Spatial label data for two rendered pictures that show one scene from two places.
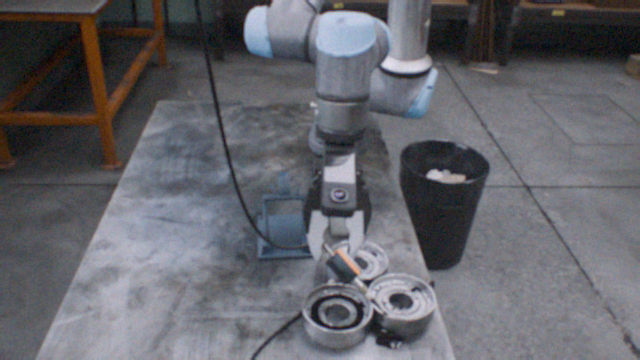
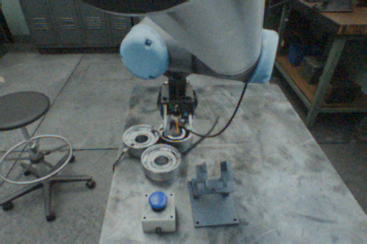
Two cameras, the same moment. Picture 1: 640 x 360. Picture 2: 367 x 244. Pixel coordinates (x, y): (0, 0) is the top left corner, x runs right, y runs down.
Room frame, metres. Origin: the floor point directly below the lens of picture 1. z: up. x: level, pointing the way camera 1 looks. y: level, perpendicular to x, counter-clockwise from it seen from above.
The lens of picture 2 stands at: (1.24, 0.02, 1.33)
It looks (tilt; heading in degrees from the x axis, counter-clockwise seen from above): 38 degrees down; 183
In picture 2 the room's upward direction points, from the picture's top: straight up
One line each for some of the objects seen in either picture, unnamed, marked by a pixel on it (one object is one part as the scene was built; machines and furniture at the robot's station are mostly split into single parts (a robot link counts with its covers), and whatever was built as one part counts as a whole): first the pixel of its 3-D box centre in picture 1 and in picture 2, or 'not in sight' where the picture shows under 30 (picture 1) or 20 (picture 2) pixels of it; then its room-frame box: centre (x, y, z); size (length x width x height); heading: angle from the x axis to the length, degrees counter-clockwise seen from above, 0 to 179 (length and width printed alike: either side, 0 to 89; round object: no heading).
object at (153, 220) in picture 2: (349, 212); (158, 214); (0.91, -0.04, 0.82); 0.08 x 0.07 x 0.05; 5
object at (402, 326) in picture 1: (400, 305); (141, 141); (0.67, -0.12, 0.82); 0.10 x 0.10 x 0.04
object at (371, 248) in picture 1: (356, 267); (161, 162); (0.75, -0.05, 0.82); 0.10 x 0.10 x 0.04
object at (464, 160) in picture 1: (436, 206); not in sight; (1.88, -0.43, 0.21); 0.34 x 0.34 x 0.43
